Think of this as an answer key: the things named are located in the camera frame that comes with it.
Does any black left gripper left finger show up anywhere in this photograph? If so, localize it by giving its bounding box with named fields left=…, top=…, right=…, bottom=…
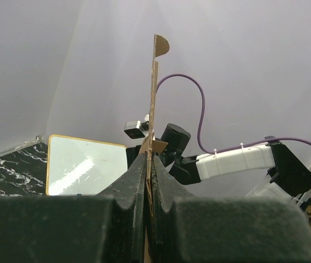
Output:
left=0, top=154, right=146, bottom=262

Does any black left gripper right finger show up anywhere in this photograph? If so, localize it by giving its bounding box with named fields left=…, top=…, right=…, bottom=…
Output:
left=150, top=157, right=311, bottom=262

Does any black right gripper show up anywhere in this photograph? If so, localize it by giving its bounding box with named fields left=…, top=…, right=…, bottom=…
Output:
left=125, top=146, right=172, bottom=176

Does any cardboard box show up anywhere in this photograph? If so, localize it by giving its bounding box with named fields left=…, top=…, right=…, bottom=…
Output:
left=140, top=34, right=170, bottom=262

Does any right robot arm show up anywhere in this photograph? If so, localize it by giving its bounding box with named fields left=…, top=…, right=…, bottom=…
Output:
left=157, top=123, right=311, bottom=198

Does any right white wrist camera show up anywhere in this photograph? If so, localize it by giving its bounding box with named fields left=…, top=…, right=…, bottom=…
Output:
left=124, top=115, right=149, bottom=139

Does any yellow-framed whiteboard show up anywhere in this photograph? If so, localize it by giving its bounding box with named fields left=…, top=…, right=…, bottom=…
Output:
left=45, top=134, right=128, bottom=196

